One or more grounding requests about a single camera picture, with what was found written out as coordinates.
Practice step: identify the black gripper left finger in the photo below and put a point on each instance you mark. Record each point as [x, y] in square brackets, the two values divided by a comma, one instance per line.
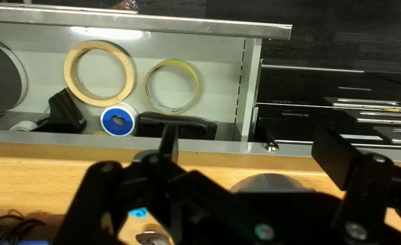
[119, 198]

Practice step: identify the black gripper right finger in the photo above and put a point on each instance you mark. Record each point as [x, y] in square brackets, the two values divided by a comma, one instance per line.
[369, 190]

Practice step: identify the small cyan blue object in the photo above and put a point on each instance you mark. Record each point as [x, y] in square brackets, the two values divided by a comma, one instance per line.
[138, 212]

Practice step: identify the black drawer cabinet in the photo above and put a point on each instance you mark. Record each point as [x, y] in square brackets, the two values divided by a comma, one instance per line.
[301, 90]

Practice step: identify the yellow object on counter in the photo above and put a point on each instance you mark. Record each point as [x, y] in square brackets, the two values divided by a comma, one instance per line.
[46, 49]

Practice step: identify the small silver metal part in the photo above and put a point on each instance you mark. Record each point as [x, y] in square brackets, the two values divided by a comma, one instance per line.
[149, 237]

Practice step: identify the blue white thread tape roll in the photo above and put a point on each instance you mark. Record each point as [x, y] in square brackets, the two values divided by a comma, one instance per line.
[107, 122]

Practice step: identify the black hand tool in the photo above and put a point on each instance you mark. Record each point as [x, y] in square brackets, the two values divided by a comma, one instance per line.
[65, 113]

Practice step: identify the flat black case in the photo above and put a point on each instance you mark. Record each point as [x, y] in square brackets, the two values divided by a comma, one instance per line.
[196, 129]

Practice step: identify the small white tape roll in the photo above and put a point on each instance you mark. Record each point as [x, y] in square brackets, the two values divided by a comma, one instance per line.
[25, 125]

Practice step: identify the large black tape roll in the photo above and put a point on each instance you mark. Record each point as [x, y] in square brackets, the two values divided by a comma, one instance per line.
[5, 90]

